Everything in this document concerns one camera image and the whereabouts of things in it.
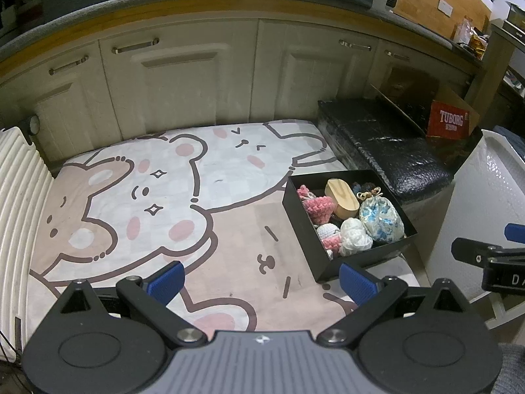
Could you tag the light wooden block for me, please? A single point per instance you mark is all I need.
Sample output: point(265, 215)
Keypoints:
point(342, 197)

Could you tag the white wall switch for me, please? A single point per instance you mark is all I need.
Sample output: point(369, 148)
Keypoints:
point(445, 8)

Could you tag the cream cabinet door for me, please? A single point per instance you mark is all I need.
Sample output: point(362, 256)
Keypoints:
point(307, 82)
point(184, 90)
point(74, 111)
point(381, 74)

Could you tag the brown cardboard box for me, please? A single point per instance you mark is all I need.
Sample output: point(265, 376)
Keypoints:
point(406, 90)

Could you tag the grey wooden post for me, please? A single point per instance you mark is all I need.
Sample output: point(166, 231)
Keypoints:
point(494, 61)

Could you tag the red cardboard box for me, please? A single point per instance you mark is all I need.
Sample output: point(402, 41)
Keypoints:
point(449, 121)

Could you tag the pink white crochet doll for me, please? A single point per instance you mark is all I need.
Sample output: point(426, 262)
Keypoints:
point(318, 205)

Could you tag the person's grey clothing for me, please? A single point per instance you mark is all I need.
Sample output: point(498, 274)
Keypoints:
point(512, 373)

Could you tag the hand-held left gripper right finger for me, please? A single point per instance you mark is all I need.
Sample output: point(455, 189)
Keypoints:
point(359, 284)

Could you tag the white textured container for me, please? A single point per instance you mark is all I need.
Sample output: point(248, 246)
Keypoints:
point(471, 197)

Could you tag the black wrapped long box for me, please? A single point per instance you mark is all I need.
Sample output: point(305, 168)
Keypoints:
point(389, 152)

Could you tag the black cardboard box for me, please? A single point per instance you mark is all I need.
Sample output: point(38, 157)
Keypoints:
point(303, 242)

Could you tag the foil snack packets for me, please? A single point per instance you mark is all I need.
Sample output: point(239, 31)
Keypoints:
point(471, 37)

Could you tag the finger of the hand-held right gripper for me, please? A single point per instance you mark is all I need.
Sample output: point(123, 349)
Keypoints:
point(471, 250)
point(516, 232)

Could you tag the grey wood-edged countertop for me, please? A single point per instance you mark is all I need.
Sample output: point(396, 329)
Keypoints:
point(205, 6)

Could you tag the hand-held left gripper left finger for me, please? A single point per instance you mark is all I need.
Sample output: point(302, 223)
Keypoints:
point(166, 282)

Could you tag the blue floral fabric pouch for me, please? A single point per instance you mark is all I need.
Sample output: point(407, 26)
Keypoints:
point(381, 221)

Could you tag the cream ribbed suitcase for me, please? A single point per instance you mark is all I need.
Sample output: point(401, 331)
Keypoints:
point(20, 213)

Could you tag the white yarn ball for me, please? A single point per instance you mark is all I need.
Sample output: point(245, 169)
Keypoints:
point(354, 236)

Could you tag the dark brown blue crochet piece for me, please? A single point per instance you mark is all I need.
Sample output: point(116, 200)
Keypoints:
point(365, 186)

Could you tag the bear printed blanket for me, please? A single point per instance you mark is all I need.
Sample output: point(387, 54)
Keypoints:
point(164, 172)

